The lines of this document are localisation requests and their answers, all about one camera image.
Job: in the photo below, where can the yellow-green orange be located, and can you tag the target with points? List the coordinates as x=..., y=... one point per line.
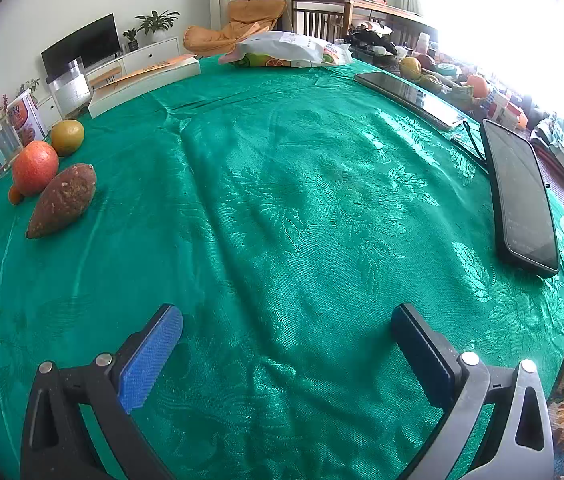
x=68, y=137

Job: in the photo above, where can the red apple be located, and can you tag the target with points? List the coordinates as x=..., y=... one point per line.
x=35, y=167

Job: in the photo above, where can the small potted plant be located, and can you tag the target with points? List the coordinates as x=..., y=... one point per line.
x=131, y=39

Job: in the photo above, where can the flat white orange box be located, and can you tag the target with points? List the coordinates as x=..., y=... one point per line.
x=142, y=82

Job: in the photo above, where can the orange on side table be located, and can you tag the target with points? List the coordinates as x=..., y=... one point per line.
x=477, y=85

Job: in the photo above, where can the black tablet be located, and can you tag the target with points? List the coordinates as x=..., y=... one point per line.
x=406, y=97

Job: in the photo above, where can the small orange tangerine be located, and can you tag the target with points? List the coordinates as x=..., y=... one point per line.
x=15, y=195

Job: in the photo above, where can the black bag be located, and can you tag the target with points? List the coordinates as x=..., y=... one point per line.
x=369, y=40

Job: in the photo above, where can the yellow apple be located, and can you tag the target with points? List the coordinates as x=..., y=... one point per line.
x=410, y=68

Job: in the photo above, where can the green tablecloth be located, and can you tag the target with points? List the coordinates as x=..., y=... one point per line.
x=287, y=210

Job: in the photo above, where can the leafy potted plant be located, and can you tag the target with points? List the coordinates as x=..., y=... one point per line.
x=32, y=87

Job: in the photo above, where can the large sweet potato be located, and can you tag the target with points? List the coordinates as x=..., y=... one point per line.
x=64, y=200

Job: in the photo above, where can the large potted plant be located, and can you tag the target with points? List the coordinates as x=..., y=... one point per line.
x=157, y=22

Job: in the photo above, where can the black television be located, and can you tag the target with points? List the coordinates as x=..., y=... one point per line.
x=82, y=45

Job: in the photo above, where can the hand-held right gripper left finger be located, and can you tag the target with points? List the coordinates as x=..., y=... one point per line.
x=152, y=355

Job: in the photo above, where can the black smartphone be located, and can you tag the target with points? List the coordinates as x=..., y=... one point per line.
x=519, y=200

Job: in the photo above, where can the orange lounge chair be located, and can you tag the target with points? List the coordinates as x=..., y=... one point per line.
x=242, y=22

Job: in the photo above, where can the plastic snack bag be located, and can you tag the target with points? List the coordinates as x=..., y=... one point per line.
x=282, y=50

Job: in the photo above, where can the red flower bouquet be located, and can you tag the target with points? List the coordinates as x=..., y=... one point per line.
x=1, y=102

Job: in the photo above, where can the orange label can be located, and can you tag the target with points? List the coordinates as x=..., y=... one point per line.
x=27, y=117

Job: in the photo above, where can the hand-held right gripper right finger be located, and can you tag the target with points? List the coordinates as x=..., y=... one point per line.
x=421, y=355

